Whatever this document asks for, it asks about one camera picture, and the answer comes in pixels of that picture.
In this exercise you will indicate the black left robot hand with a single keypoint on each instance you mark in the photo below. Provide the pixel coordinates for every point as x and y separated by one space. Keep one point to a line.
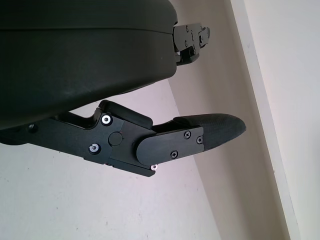
75 62

